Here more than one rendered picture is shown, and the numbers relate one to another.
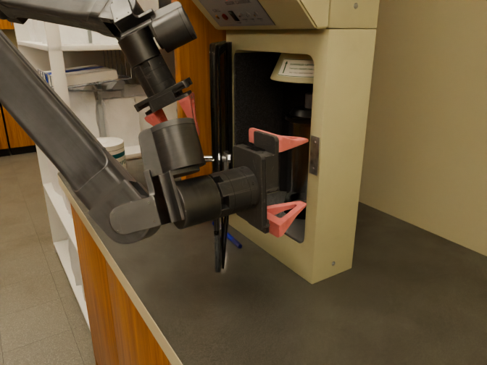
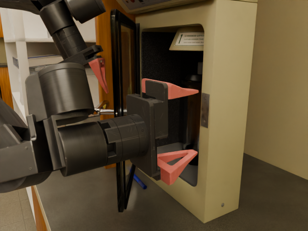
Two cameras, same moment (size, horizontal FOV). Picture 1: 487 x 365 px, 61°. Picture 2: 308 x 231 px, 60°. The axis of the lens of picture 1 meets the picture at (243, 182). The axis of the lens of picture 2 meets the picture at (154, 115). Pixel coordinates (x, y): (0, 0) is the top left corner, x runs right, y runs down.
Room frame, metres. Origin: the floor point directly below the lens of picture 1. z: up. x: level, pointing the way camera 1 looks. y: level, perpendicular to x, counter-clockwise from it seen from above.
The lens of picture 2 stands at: (0.17, -0.04, 1.33)
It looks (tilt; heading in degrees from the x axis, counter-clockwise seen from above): 15 degrees down; 2
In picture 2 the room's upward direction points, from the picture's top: straight up
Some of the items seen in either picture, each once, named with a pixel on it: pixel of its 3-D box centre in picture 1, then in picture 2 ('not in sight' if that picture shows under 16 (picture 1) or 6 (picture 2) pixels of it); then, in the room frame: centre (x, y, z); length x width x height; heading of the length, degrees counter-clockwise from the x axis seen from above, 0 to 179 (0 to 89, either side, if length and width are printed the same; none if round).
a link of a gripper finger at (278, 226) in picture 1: (278, 202); (170, 150); (0.53, -0.05, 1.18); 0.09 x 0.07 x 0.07; 123
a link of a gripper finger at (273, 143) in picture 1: (278, 154); (170, 104); (0.53, -0.05, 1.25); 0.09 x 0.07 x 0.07; 123
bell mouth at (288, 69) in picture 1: (314, 64); (204, 38); (0.86, -0.14, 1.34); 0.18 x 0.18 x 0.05
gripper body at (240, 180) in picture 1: (235, 190); (126, 137); (0.50, 0.01, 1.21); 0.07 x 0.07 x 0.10; 33
